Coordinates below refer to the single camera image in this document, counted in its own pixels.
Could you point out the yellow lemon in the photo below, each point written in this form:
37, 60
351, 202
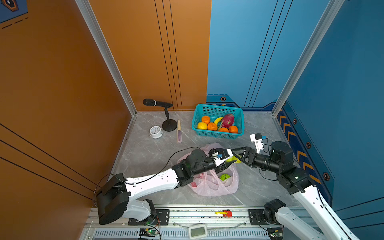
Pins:
202, 126

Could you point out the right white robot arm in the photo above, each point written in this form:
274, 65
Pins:
302, 187

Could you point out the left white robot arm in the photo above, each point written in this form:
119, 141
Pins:
118, 197

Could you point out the small orange tangerine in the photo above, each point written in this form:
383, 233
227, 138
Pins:
212, 127

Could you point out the white round clock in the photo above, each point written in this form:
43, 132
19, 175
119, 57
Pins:
156, 132

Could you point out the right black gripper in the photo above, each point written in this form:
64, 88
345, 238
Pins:
249, 154

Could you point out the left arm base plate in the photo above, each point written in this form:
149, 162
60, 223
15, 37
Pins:
161, 219

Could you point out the yellow banana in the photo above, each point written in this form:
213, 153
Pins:
217, 121

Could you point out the red dragon fruit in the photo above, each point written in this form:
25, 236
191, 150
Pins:
227, 121

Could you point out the orange persimmon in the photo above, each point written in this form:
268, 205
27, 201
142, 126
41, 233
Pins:
206, 119

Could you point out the green pear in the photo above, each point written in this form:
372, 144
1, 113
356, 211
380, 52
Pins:
233, 159

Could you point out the left green circuit board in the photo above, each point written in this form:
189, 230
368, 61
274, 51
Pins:
148, 234

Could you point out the white digital timer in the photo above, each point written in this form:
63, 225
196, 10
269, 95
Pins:
198, 231

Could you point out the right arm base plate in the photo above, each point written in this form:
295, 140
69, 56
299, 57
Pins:
258, 217

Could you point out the orange mandarin fruit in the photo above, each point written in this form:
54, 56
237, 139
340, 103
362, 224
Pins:
225, 130

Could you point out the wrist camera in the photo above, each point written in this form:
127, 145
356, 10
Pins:
258, 140
222, 156

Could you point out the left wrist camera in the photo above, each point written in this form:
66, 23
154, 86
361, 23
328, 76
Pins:
222, 156

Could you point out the right circuit board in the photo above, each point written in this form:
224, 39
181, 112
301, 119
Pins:
275, 234

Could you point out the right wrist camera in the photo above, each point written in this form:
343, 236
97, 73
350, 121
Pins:
258, 140

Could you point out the teal plastic basket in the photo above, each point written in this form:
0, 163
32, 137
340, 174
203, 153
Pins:
215, 112

